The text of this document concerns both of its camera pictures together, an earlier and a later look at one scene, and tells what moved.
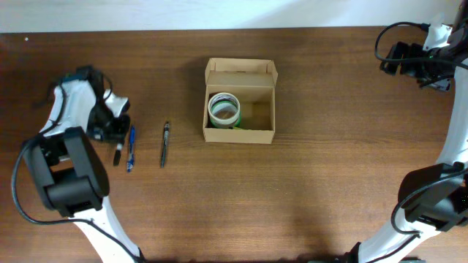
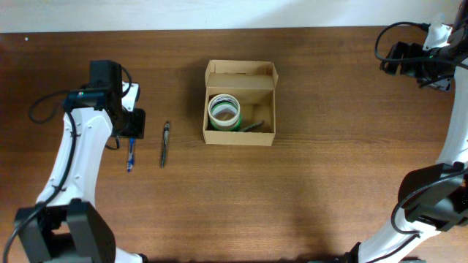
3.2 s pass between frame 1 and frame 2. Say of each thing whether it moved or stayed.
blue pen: stayed
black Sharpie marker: moved
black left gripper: moved
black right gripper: stayed
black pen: stayed
